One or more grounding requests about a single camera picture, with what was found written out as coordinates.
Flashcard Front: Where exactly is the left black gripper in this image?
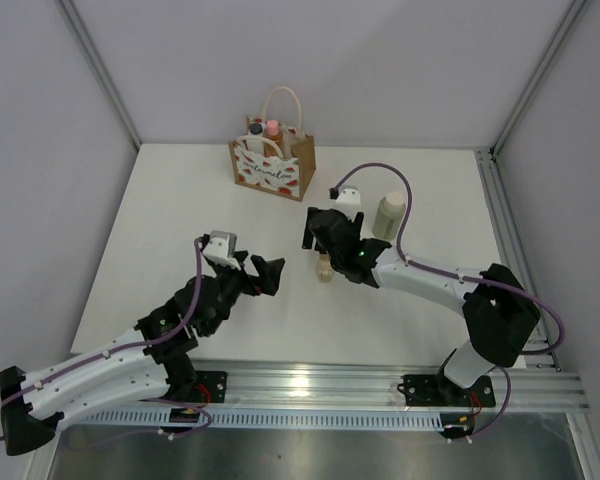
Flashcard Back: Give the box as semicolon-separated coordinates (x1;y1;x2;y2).
202;250;283;336

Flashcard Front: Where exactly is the small amber bottle white cap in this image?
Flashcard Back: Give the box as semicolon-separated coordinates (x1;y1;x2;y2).
316;253;335;283

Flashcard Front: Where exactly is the green bottle white cap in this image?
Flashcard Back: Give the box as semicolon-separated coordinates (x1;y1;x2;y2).
372;191;406;241

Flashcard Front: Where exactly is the orange bottle pink cap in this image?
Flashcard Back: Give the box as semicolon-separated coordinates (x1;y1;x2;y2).
264;120;284;158

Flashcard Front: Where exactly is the small jar dark lid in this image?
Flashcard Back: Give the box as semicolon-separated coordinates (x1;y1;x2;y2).
245;122;265;155

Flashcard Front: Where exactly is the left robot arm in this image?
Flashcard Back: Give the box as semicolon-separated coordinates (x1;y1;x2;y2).
0;251;285;456

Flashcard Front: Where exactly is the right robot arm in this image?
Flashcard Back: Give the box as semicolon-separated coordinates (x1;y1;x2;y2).
303;207;540;405

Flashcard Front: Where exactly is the watermelon print canvas bag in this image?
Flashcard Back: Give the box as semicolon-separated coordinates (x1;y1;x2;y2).
228;86;316;202

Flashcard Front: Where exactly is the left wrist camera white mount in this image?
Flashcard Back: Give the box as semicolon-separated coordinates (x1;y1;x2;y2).
202;230;240;269

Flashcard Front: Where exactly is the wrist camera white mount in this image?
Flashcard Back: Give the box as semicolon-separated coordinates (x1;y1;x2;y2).
329;186;362;221
202;230;240;269

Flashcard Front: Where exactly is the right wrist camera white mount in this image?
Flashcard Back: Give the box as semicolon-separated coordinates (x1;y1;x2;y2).
329;186;362;221

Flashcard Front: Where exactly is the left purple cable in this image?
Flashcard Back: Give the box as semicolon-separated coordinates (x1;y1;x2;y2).
0;236;214;444

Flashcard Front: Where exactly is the aluminium mounting rail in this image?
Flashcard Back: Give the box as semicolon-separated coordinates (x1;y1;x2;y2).
191;355;590;413

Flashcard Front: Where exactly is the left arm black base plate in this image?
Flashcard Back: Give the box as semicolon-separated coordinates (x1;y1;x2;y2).
138;370;229;404

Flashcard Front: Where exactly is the white slotted cable duct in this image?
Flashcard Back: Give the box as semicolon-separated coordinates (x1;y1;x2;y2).
78;405;443;432

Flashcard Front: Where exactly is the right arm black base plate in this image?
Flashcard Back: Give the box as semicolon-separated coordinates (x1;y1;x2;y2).
396;374;496;408

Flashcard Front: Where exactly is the right side aluminium rail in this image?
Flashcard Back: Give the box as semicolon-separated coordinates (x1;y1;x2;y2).
474;148;550;342

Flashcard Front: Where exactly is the left aluminium frame post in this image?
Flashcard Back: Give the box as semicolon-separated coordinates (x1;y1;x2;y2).
54;0;142;152

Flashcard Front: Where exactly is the aluminium frame post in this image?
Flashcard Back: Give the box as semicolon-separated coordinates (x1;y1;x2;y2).
490;0;592;161
54;0;142;152

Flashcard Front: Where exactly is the right aluminium frame post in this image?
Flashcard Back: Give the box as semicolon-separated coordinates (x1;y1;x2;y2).
490;0;592;161

